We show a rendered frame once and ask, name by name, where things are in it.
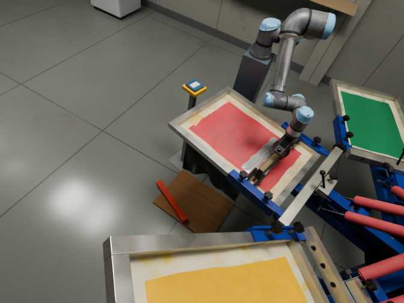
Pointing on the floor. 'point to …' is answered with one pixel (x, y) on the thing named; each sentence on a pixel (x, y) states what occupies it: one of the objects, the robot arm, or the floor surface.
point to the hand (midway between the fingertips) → (276, 156)
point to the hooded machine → (117, 7)
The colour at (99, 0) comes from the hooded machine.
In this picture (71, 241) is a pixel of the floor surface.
